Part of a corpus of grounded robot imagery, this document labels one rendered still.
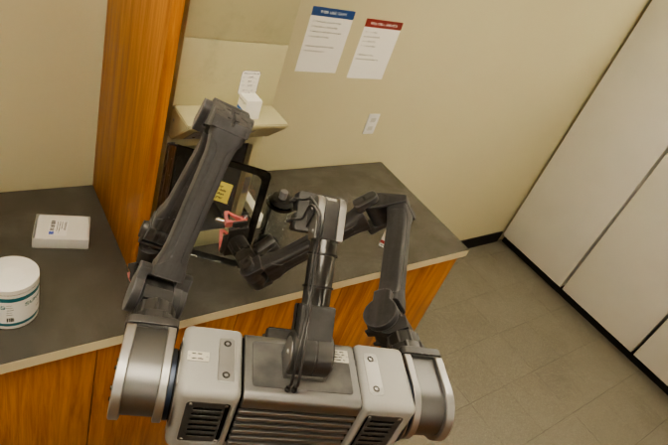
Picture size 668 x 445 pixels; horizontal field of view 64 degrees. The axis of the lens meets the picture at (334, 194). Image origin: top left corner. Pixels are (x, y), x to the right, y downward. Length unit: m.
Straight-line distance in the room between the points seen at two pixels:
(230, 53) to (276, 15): 0.17
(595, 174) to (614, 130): 0.32
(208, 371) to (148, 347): 0.11
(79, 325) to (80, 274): 0.20
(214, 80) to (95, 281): 0.72
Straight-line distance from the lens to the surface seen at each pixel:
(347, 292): 2.16
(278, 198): 1.87
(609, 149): 4.07
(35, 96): 1.98
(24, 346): 1.66
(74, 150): 2.11
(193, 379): 0.88
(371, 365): 0.99
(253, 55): 1.60
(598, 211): 4.14
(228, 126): 1.04
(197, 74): 1.55
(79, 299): 1.76
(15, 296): 1.60
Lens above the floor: 2.25
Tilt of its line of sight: 32 degrees down
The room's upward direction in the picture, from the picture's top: 21 degrees clockwise
